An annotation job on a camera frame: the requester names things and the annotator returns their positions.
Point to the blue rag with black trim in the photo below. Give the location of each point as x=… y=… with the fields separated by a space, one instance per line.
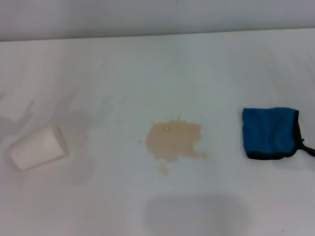
x=265 y=132

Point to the white paper cup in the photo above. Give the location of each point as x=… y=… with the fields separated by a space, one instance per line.
x=39 y=150

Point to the brown water stain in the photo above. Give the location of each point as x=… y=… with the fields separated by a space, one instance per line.
x=172 y=142

